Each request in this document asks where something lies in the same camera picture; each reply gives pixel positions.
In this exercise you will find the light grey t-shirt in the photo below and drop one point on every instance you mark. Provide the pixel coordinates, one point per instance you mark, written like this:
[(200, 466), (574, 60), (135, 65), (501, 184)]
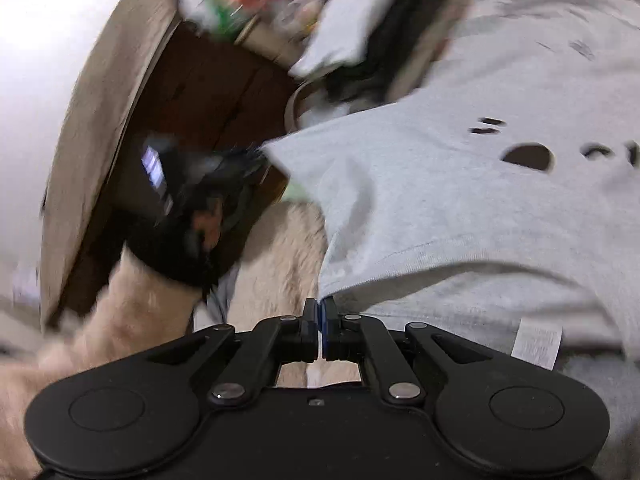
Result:
[(425, 200)]

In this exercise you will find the black folded cloth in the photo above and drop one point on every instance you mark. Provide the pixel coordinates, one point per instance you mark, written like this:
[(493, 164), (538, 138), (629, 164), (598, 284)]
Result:
[(395, 45)]

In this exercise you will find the person's fluffy beige clothing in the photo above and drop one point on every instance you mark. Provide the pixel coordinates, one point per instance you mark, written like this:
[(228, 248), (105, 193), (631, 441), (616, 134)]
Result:
[(285, 260)]

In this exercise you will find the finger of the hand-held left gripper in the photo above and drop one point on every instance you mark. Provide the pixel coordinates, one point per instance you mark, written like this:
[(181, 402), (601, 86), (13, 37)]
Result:
[(247, 167)]

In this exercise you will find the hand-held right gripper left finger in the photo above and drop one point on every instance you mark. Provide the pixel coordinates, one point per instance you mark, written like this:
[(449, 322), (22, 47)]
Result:
[(311, 330)]

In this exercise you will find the person's left hand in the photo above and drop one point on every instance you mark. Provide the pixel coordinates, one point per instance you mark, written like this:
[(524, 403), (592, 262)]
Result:
[(207, 225)]

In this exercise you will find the beige folded cloth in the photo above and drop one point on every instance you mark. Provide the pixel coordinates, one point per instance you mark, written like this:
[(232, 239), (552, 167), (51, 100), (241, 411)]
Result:
[(432, 45)]

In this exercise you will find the white folded cloth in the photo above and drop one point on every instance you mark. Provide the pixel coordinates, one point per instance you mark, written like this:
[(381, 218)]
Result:
[(340, 35)]

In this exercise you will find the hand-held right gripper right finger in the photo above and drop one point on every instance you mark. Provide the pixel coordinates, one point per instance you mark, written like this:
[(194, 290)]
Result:
[(330, 325)]

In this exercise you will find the round beige container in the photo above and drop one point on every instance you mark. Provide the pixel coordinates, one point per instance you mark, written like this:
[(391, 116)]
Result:
[(295, 105)]

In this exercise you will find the person's left forearm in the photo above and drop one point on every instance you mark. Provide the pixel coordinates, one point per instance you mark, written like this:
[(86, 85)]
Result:
[(125, 320)]

